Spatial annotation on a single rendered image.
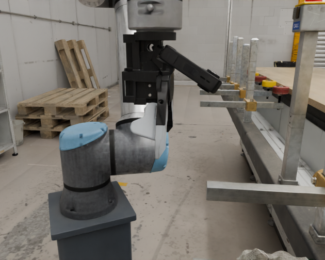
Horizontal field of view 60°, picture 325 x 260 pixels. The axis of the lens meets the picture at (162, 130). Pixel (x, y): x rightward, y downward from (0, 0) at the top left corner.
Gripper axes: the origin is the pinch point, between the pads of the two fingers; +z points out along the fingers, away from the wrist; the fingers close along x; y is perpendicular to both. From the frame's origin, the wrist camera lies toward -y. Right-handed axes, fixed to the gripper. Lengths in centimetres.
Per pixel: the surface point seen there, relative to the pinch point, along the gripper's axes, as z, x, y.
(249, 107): 14, -99, -32
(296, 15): -25, -33, -30
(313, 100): 4, -72, -53
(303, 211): 23.8, -19.0, -34.0
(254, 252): 5.8, 20.2, -12.9
